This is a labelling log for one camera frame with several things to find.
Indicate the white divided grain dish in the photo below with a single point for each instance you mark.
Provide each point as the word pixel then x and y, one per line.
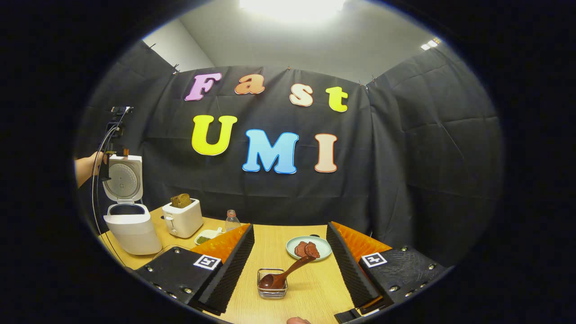
pixel 204 239

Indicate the white toaster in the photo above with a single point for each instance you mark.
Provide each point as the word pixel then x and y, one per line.
pixel 184 222

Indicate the white rice cooker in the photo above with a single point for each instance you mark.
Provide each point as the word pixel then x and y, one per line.
pixel 132 234

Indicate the black backdrop cloth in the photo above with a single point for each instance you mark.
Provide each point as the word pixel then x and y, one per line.
pixel 405 157

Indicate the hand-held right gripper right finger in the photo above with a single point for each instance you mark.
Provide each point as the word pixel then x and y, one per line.
pixel 348 270

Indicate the pale green plate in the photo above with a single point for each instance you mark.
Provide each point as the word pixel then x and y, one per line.
pixel 294 257

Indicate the red meat slice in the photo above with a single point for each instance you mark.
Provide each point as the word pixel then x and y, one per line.
pixel 300 249
pixel 313 249

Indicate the clear plastic bottle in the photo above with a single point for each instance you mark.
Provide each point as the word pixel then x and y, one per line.
pixel 232 222

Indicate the brown wooden spoon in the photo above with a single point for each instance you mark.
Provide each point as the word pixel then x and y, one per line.
pixel 292 269

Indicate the long ceiling light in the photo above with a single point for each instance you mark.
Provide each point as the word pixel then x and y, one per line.
pixel 292 9

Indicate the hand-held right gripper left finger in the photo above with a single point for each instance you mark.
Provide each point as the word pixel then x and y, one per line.
pixel 234 270

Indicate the small ceiling light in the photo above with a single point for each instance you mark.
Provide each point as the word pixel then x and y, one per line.
pixel 431 44

